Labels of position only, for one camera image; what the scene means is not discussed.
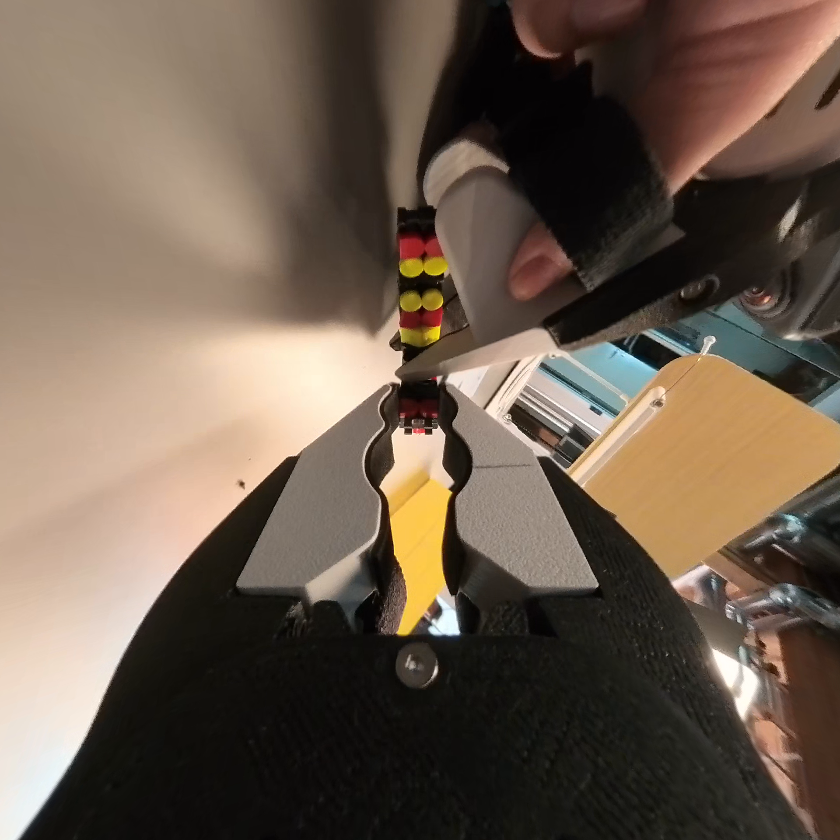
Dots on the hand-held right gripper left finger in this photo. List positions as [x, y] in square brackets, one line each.
[315, 525]

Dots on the red black lego clip assembly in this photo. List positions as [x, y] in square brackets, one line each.
[418, 407]

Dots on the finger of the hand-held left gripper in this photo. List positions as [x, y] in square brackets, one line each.
[499, 351]

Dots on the long black red yellow lego assembly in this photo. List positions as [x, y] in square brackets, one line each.
[420, 269]

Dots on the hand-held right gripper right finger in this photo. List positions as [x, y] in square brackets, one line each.
[518, 525]

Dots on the yellow plastic bin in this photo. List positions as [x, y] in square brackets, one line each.
[420, 525]

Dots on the person's left hand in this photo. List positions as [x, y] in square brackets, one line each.
[709, 65]

